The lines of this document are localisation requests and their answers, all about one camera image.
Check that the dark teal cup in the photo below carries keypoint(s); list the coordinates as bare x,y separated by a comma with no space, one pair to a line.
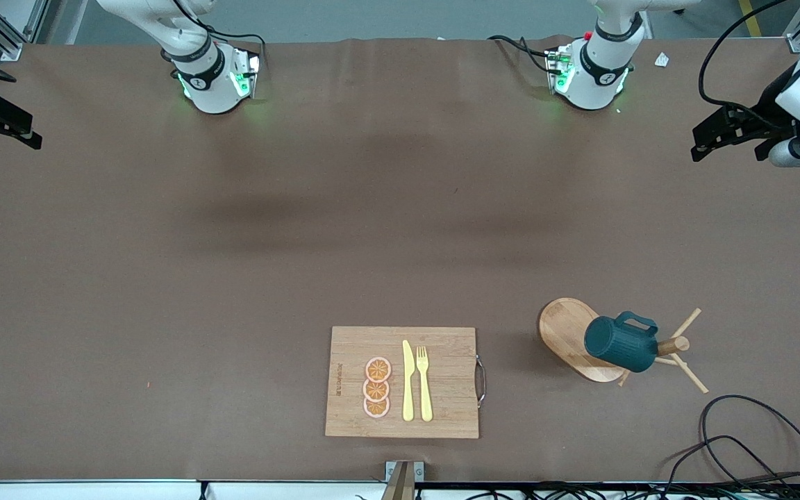
619,345

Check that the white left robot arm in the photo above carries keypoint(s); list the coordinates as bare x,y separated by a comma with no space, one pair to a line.
594,76

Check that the brown table cover mat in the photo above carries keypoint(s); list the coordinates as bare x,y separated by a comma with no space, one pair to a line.
164,312

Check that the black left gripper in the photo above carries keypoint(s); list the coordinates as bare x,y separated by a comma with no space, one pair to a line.
767,109

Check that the yellow plastic fork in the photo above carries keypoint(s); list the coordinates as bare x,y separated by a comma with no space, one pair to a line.
425,396

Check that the wooden cup rack with pegs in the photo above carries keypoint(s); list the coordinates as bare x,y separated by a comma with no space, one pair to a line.
563,330

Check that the yellow plastic knife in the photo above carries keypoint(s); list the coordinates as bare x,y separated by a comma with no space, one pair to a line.
407,389

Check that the aluminium table edge rail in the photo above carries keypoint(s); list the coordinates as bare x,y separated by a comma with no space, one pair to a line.
60,481

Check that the orange slice toy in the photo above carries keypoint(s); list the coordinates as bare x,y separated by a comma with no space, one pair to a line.
376,390
378,369
376,408

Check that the white paper scrap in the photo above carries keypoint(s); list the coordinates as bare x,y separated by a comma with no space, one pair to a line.
662,60

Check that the bamboo cutting board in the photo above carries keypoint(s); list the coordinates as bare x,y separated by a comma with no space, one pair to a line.
442,382

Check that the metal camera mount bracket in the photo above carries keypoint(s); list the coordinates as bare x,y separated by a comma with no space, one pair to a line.
392,472

